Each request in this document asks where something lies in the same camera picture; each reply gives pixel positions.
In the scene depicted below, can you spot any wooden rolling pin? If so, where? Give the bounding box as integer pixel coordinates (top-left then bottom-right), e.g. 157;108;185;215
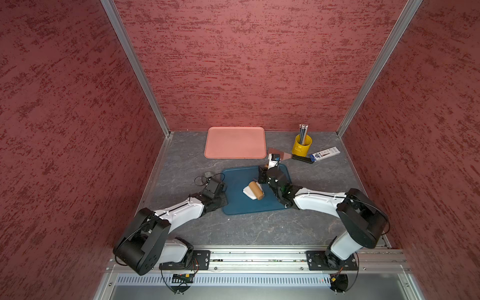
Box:
249;181;265;200

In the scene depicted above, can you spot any pink tray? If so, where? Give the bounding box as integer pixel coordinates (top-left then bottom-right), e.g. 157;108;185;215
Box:
204;127;267;160

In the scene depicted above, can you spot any yellow cup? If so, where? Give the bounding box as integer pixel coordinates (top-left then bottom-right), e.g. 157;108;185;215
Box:
292;135;313;157

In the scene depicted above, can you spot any left corner aluminium post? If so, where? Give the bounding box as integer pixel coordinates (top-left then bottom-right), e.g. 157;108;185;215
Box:
101;0;171;138

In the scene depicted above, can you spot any teal tray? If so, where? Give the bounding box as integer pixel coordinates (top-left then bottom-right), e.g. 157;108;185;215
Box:
222;166;285;215

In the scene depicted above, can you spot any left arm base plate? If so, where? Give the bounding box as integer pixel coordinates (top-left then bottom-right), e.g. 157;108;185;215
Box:
159;250;211;271

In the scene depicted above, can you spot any metal dough scraper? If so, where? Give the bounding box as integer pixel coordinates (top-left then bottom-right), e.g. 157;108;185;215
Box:
267;147;314;164

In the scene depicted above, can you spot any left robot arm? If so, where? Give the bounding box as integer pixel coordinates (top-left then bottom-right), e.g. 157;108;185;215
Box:
113;177;228;276

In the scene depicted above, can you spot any corner aluminium post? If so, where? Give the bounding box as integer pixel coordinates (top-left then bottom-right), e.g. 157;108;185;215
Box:
101;0;171;138
336;0;423;139

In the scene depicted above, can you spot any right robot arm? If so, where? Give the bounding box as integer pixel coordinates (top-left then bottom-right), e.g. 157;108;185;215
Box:
259;166;390;270

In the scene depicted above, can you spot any white blue pencil box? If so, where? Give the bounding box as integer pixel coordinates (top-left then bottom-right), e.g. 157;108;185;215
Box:
309;147;341;163

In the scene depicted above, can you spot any aluminium front rail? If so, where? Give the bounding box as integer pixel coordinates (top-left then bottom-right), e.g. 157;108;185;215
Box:
106;247;411;274

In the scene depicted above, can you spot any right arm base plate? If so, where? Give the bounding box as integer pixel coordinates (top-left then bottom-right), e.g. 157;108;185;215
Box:
305;251;358;272

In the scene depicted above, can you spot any white dough piece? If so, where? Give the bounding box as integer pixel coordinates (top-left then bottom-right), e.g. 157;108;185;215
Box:
242;186;257;200

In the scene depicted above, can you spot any right corner aluminium post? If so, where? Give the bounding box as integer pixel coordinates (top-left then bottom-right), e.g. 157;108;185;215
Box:
336;0;423;139

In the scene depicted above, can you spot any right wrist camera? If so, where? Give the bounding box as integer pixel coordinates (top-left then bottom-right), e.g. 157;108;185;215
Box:
267;153;281;169

